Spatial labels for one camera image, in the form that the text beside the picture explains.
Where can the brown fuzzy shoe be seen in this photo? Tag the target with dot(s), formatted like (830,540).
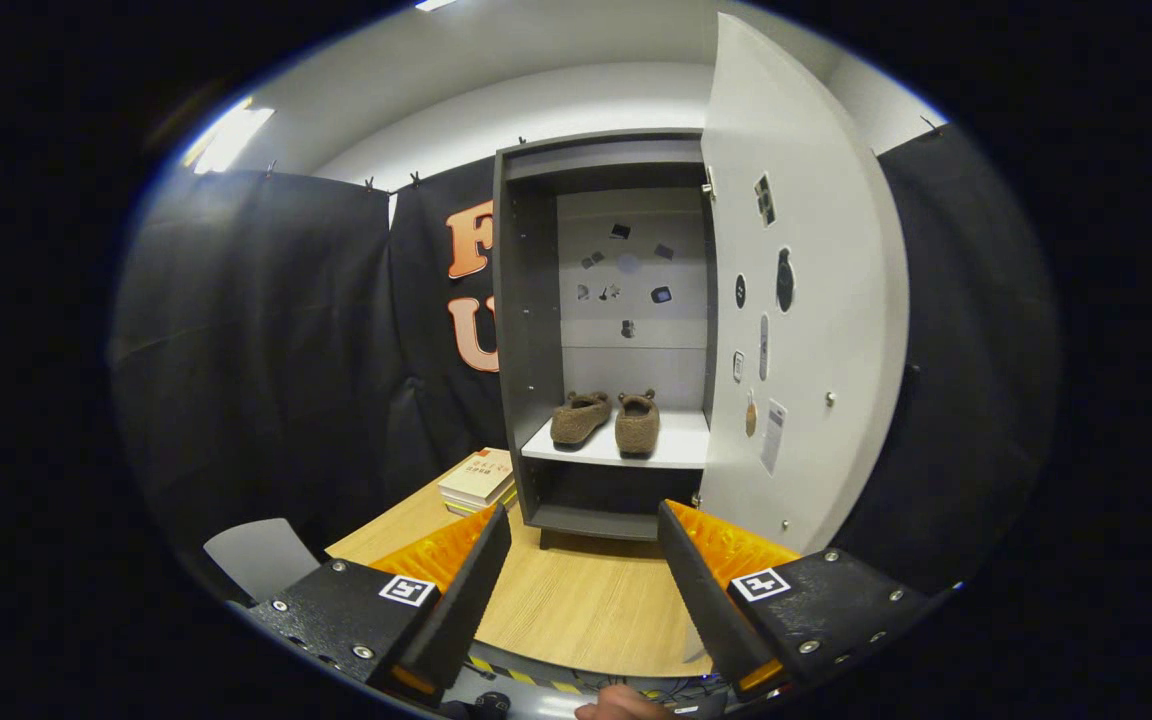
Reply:
(638,430)
(576,425)

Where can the white cabinet shelf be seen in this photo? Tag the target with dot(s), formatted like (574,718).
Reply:
(686,445)

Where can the grey shoe cabinet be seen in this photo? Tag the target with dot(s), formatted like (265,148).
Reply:
(531,350)

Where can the yellow black striped tape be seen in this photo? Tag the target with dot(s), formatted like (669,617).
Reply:
(526,677)

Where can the black backdrop cloth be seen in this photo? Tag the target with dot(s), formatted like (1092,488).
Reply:
(266,350)

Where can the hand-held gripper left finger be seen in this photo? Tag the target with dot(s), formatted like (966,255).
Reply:
(471,600)

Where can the beige shoe cabinet door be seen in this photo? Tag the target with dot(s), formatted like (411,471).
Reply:
(836,300)

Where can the silver door hinge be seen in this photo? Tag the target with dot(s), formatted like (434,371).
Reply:
(709,186)

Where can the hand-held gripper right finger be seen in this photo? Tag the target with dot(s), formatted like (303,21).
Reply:
(701,600)

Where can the stack of books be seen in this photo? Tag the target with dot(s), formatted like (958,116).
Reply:
(476,478)

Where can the narrow ceiling light strip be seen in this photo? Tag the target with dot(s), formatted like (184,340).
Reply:
(231,135)

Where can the wide ceiling light panel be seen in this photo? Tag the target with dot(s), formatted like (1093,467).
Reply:
(434,5)

